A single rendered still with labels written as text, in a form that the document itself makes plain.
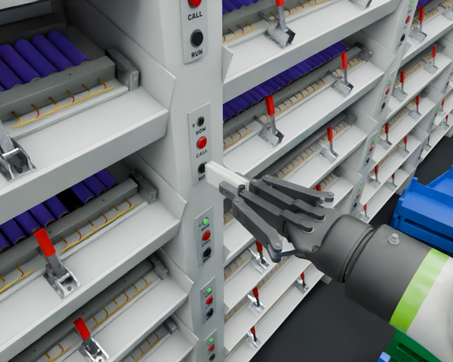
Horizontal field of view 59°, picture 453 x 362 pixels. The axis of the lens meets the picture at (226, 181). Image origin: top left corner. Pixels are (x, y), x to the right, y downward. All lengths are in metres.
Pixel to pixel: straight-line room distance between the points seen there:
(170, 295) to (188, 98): 0.38
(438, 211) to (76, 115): 1.74
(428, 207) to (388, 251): 1.57
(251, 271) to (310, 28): 0.57
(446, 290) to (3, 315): 0.47
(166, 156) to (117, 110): 0.10
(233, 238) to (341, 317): 0.85
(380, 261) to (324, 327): 1.14
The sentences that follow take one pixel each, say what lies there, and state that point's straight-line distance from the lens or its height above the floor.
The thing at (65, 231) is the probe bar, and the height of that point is 0.93.
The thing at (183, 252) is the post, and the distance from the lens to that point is 0.66.
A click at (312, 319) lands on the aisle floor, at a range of 1.57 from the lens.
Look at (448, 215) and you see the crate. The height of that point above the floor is 0.08.
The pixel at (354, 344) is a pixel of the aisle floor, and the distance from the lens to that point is 1.55.
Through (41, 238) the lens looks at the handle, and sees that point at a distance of 0.51.
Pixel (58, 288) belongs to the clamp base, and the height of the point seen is 0.90.
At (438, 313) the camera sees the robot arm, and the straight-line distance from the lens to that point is 0.43.
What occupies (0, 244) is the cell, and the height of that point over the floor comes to 0.94.
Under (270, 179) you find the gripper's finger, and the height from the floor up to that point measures 0.97.
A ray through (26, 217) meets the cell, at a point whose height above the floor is 0.94.
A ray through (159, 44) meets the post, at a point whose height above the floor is 1.15.
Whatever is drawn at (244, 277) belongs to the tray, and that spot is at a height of 0.52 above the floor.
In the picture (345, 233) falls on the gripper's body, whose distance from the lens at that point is 0.45.
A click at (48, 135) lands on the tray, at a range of 0.46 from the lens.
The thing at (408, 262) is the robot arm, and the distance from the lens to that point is 0.43.
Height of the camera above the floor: 1.31
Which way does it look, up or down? 40 degrees down
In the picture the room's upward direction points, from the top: straight up
